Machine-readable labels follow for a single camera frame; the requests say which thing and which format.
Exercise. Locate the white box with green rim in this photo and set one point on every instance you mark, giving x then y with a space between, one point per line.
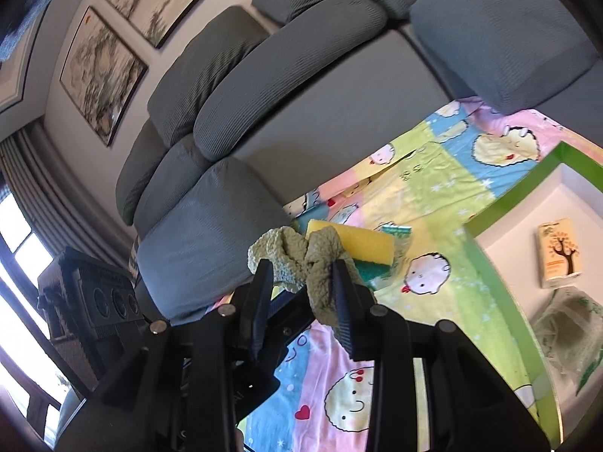
518 226

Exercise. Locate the grey sofa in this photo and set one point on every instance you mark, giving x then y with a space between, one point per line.
329 117

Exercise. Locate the blue grey seat cushion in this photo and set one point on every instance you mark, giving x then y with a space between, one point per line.
202 235

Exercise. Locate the yellow green sponge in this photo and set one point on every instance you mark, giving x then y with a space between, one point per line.
348 245
398 231

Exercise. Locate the colourful cartoon printed blanket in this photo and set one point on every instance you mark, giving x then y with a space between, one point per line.
424 188

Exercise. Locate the tissue pack with tree print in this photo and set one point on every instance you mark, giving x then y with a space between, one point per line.
558 254

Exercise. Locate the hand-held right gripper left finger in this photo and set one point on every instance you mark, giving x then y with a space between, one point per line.
261 301

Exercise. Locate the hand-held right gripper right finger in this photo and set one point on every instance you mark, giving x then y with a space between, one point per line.
344 310

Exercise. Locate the clear plastic bag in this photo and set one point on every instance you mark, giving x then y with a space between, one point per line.
565 334

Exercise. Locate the large framed ink painting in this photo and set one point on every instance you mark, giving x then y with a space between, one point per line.
101 70

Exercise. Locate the grey curtain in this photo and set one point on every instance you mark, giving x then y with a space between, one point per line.
33 165

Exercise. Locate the green knitted cloth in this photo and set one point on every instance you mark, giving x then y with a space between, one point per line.
320 254

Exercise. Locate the grey throw pillow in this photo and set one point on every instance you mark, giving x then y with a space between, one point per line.
494 33

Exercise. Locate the window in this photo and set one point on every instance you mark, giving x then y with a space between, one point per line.
19 245

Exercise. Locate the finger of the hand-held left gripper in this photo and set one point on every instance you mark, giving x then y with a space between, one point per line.
282 334

